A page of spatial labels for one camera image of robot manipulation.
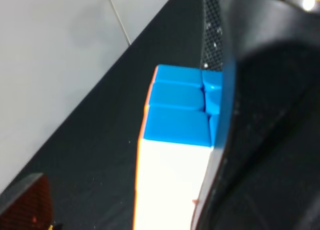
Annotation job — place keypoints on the colourful puzzle cube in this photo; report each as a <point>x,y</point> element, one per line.
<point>176,147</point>

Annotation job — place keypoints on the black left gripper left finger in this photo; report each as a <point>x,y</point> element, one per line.
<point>27,205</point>

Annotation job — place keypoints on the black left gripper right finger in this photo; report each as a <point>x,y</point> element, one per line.
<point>264,171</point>

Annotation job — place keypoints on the black tablecloth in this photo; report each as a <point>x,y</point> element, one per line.
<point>90,161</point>

